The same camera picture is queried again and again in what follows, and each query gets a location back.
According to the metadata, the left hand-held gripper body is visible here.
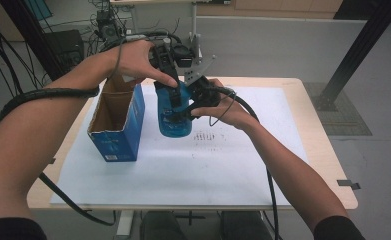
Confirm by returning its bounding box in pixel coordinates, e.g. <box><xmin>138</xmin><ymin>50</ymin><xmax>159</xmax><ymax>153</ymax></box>
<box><xmin>148</xmin><ymin>41</ymin><xmax>197</xmax><ymax>84</ymax></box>

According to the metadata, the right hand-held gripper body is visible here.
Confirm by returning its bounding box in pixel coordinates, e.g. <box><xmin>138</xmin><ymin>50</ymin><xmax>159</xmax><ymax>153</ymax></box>
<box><xmin>182</xmin><ymin>54</ymin><xmax>223</xmax><ymax>118</ymax></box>

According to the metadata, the blue bottle with white cap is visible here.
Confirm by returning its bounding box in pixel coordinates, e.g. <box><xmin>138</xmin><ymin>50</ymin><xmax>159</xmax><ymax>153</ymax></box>
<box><xmin>154</xmin><ymin>80</ymin><xmax>195</xmax><ymax>139</ymax></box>

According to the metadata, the blue cardboard box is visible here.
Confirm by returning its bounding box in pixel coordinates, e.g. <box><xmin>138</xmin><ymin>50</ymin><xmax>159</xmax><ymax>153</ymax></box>
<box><xmin>87</xmin><ymin>75</ymin><xmax>147</xmax><ymax>163</ymax></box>

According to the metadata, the person's right hand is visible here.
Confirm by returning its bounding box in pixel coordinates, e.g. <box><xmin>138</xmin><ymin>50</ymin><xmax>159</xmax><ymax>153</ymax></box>
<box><xmin>190</xmin><ymin>78</ymin><xmax>261</xmax><ymax>131</ymax></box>

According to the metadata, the person's left hand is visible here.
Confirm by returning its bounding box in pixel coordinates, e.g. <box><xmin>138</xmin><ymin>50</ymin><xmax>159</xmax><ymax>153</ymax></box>
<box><xmin>107</xmin><ymin>39</ymin><xmax>180</xmax><ymax>89</ymax></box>

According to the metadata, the white desk leg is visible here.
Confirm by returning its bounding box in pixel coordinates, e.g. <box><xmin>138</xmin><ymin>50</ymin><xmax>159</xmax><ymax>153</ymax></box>
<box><xmin>187</xmin><ymin>1</ymin><xmax>204</xmax><ymax>62</ymax></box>

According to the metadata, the white paper sheet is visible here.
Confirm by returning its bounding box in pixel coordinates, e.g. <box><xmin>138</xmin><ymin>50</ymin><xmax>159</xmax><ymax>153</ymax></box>
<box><xmin>49</xmin><ymin>83</ymin><xmax>309</xmax><ymax>207</ymax></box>

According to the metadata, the black electronic device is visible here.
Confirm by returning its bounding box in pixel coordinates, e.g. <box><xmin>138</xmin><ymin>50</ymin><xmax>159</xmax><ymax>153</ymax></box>
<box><xmin>95</xmin><ymin>8</ymin><xmax>125</xmax><ymax>43</ymax></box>

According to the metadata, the black computer case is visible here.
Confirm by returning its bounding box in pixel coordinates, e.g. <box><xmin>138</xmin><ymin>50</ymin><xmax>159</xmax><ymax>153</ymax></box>
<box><xmin>44</xmin><ymin>29</ymin><xmax>86</xmax><ymax>68</ymax></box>

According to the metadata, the wooden cabinet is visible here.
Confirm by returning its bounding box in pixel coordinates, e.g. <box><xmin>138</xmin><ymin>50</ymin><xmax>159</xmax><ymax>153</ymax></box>
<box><xmin>196</xmin><ymin>0</ymin><xmax>345</xmax><ymax>20</ymax></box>

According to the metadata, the white table leg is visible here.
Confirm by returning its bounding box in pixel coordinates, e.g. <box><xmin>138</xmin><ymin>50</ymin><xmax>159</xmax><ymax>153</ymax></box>
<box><xmin>115</xmin><ymin>209</ymin><xmax>136</xmax><ymax>240</ymax></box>

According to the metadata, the teal board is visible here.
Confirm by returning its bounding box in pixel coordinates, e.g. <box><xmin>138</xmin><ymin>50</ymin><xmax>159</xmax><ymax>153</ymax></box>
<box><xmin>24</xmin><ymin>0</ymin><xmax>54</xmax><ymax>22</ymax></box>

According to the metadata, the grey floor mat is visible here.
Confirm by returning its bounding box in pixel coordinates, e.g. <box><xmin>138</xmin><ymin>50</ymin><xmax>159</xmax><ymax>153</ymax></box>
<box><xmin>302</xmin><ymin>81</ymin><xmax>373</xmax><ymax>137</ymax></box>

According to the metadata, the person's right black sleeve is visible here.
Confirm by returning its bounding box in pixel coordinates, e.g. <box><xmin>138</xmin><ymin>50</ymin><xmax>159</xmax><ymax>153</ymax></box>
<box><xmin>312</xmin><ymin>215</ymin><xmax>366</xmax><ymax>240</ymax></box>

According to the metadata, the person's black sleeve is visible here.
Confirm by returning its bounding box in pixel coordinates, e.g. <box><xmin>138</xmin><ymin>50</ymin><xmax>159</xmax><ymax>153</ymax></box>
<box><xmin>0</xmin><ymin>217</ymin><xmax>49</xmax><ymax>240</ymax></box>
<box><xmin>312</xmin><ymin>215</ymin><xmax>366</xmax><ymax>240</ymax></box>

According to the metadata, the person's left black sleeve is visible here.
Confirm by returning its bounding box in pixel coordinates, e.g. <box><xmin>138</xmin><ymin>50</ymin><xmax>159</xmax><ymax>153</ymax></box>
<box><xmin>0</xmin><ymin>217</ymin><xmax>49</xmax><ymax>240</ymax></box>

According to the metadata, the thin black wire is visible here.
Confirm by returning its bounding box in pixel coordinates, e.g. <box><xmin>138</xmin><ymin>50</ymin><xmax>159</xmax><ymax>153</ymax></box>
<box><xmin>208</xmin><ymin>92</ymin><xmax>238</xmax><ymax>128</ymax></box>

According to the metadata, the thin grey cable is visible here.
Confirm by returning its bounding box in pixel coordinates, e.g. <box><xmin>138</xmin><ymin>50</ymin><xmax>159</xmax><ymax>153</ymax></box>
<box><xmin>111</xmin><ymin>32</ymin><xmax>171</xmax><ymax>80</ymax></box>

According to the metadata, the thick black gripper cable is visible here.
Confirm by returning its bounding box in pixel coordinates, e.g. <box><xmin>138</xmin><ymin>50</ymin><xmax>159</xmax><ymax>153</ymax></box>
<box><xmin>212</xmin><ymin>85</ymin><xmax>281</xmax><ymax>240</ymax></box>

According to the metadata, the thick black corrugated cable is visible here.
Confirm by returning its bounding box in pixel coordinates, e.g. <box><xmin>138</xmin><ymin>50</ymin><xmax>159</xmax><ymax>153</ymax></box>
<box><xmin>0</xmin><ymin>87</ymin><xmax>117</xmax><ymax>227</ymax></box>

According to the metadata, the black metal frame post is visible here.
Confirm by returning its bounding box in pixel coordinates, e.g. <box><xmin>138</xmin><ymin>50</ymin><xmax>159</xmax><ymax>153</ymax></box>
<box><xmin>0</xmin><ymin>0</ymin><xmax>65</xmax><ymax>82</ymax></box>
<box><xmin>312</xmin><ymin>0</ymin><xmax>391</xmax><ymax>112</ymax></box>

